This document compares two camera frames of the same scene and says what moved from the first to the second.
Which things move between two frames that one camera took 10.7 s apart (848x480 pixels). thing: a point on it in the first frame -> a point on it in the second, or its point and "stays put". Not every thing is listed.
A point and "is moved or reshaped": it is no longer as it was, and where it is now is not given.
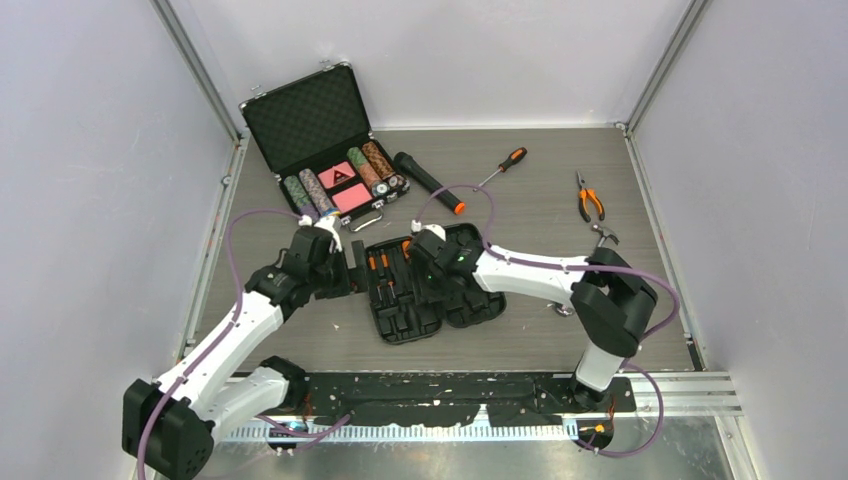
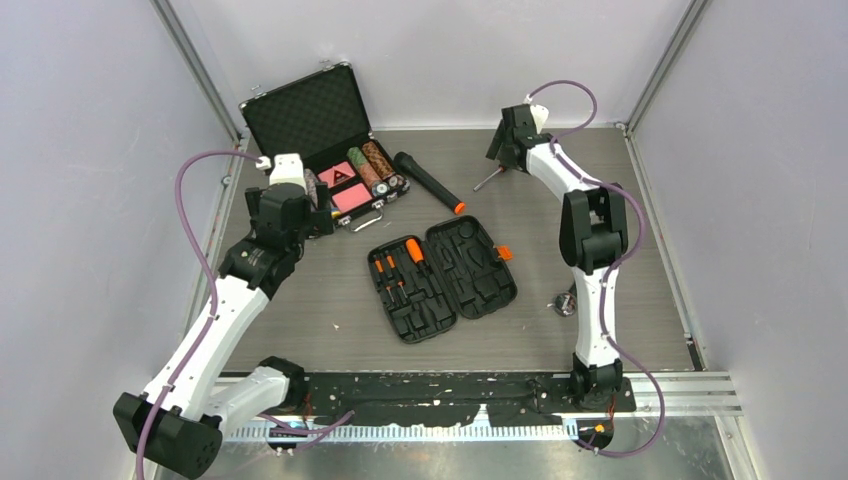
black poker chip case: (313, 129) stays put
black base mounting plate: (455, 398) stays put
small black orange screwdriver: (385, 270) is moved or reshaped
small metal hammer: (563, 310) stays put
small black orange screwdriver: (372, 268) is moved or reshaped
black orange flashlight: (409, 167) stays put
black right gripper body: (430, 279) -> (503, 154)
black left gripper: (355, 278) -> (323, 215)
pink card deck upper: (336, 175) stays put
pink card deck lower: (351, 198) stays put
